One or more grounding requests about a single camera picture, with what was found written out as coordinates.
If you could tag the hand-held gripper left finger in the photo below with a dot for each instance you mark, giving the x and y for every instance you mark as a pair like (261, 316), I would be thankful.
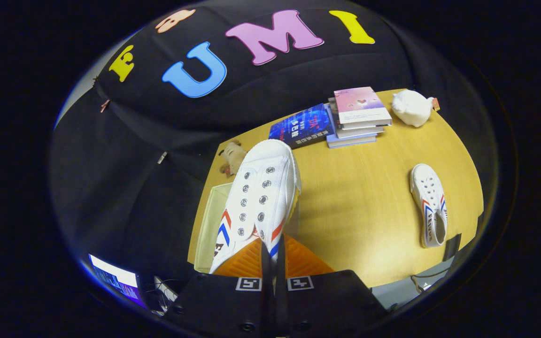
(223, 305)

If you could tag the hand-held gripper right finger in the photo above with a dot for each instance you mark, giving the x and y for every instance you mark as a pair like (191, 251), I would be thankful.
(327, 305)

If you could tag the beige fabric storage box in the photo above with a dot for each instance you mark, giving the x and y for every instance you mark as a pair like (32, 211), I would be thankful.
(212, 225)

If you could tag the white canvas shoe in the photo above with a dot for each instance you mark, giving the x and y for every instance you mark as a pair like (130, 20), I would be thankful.
(261, 188)
(428, 192)

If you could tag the computer monitor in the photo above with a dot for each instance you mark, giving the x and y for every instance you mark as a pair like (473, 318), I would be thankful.
(115, 279)

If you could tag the brown plush toy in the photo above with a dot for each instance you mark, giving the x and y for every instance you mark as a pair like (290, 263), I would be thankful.
(234, 157)

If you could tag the small white clip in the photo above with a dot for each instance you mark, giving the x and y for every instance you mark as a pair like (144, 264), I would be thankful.
(162, 157)

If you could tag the light blue cover book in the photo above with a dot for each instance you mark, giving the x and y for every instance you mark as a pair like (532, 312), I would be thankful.
(350, 142)

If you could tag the thick paperback book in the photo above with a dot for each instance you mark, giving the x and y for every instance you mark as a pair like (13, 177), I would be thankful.
(359, 133)

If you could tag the dark blue cover book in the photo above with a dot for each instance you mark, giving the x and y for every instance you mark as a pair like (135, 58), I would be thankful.
(301, 126)

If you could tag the pink cover book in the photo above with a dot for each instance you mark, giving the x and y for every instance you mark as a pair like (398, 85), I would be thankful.
(359, 104)

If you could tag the white plush toy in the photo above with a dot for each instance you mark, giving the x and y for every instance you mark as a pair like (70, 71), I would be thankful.
(411, 108)

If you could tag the small red clip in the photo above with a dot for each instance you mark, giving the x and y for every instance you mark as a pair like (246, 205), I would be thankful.
(104, 105)

